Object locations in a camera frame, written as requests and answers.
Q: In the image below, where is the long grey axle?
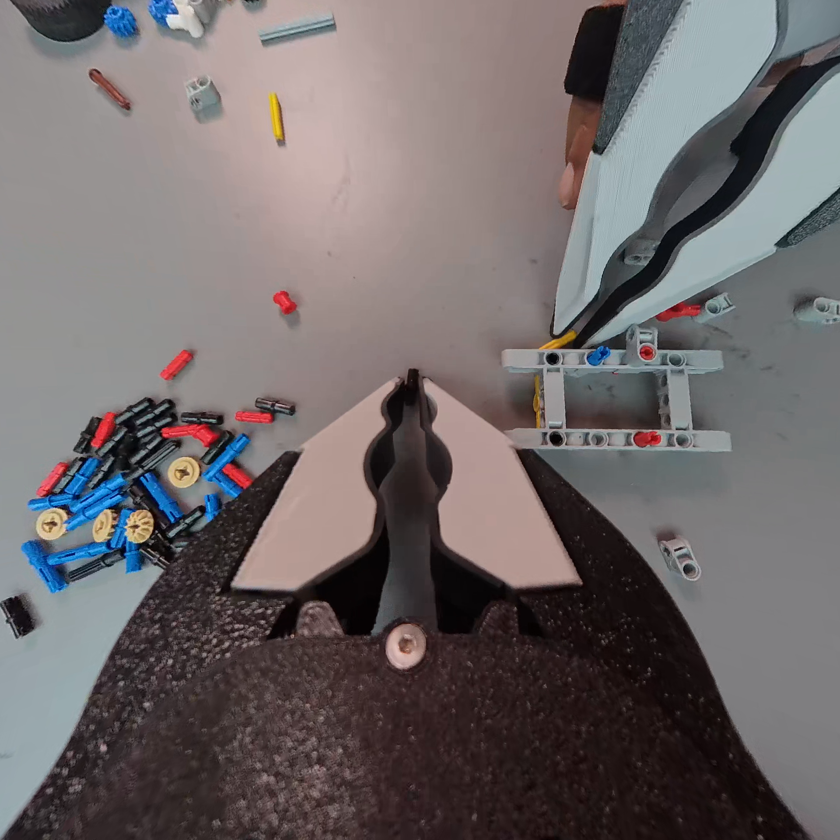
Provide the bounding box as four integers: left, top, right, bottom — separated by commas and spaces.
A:
258, 13, 337, 46

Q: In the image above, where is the grey beam frame assembly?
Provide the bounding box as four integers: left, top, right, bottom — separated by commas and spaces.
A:
500, 325, 732, 454

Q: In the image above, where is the small black connector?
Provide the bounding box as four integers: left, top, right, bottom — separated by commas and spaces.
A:
0, 593, 35, 639

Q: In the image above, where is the white connector piece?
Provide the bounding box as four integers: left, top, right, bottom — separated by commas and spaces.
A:
164, 0, 206, 38

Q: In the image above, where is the black rubber tire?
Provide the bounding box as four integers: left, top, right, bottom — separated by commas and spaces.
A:
13, 0, 114, 43

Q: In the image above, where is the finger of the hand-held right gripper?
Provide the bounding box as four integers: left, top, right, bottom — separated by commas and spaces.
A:
586, 61, 840, 349
553, 0, 840, 337

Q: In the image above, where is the pile of small pins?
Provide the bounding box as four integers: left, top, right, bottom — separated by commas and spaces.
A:
20, 394, 256, 595

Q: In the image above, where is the brown pin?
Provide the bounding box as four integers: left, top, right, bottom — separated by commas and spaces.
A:
88, 67, 133, 112

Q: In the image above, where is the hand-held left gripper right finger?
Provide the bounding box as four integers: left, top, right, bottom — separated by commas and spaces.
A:
419, 376, 584, 593

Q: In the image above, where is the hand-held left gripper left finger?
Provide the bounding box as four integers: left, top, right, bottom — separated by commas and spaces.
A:
230, 376, 408, 598

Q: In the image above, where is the person's right hand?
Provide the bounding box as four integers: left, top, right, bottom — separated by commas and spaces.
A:
557, 98, 603, 211

